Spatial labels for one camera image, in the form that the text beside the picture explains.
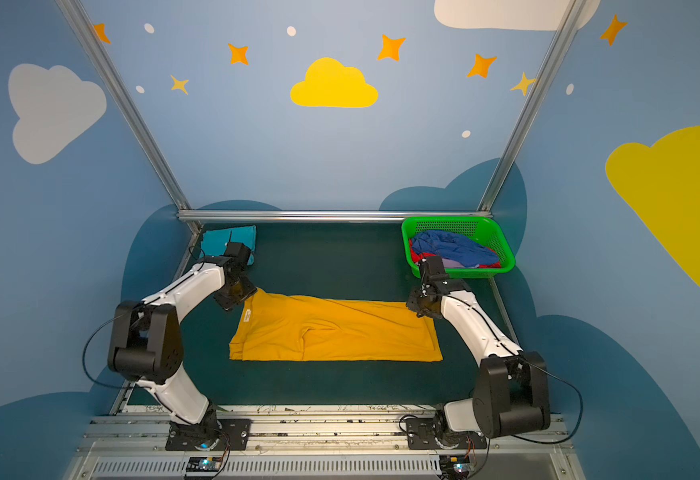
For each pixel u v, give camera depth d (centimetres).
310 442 73
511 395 42
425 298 63
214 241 115
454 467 71
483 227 114
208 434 67
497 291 108
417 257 102
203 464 71
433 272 69
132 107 86
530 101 85
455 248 104
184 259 116
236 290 78
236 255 76
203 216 115
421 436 73
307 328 91
